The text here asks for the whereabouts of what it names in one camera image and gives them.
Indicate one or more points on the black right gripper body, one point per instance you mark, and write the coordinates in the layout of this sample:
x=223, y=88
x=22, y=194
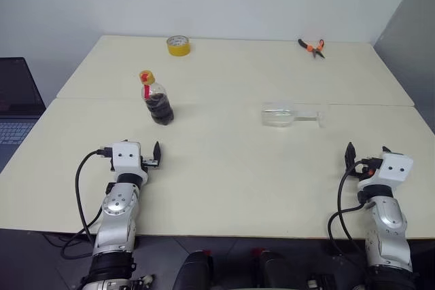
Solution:
x=360, y=172

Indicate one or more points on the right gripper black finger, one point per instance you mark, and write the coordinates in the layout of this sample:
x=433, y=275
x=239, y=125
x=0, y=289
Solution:
x=350, y=156
x=386, y=149

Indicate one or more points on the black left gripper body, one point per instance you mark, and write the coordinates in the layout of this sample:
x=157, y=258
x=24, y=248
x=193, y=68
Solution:
x=147, y=164

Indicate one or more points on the cola bottle yellow cap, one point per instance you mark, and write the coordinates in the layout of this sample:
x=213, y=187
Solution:
x=159, y=110

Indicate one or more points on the clear wine glass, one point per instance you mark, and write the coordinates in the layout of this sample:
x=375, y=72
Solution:
x=277, y=117

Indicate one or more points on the yellow tape roll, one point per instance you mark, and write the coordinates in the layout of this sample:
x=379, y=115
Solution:
x=178, y=50

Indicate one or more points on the grey partition panel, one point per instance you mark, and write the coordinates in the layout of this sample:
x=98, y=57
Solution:
x=414, y=49

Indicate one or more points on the orange and black pliers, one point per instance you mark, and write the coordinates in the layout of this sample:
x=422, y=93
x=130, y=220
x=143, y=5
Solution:
x=311, y=48

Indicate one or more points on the dark rounded shape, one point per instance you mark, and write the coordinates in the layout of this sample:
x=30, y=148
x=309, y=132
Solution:
x=275, y=273
x=193, y=273

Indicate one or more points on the dark laptop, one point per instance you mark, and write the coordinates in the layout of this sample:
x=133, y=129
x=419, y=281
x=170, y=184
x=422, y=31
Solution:
x=17, y=86

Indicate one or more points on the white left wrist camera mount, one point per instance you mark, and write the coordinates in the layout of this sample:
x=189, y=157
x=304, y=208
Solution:
x=126, y=161

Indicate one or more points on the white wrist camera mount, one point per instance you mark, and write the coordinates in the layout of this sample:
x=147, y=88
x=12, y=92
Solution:
x=126, y=161
x=394, y=169

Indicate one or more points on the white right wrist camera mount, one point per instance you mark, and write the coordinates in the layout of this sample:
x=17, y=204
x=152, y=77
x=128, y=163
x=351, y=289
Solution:
x=394, y=169

